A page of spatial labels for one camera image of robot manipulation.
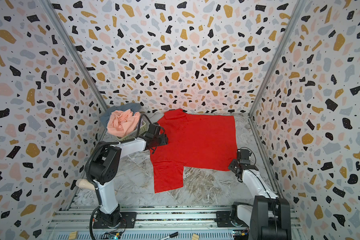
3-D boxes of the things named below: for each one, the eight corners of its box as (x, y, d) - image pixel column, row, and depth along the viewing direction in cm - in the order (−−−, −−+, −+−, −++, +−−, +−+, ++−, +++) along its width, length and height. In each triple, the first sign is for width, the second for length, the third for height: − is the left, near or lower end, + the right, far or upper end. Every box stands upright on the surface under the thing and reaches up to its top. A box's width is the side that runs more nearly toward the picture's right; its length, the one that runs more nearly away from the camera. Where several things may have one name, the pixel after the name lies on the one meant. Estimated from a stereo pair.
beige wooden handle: (79, 186, 86) (74, 183, 82) (83, 180, 89) (78, 177, 85) (94, 190, 85) (90, 187, 81) (98, 184, 87) (94, 181, 83)
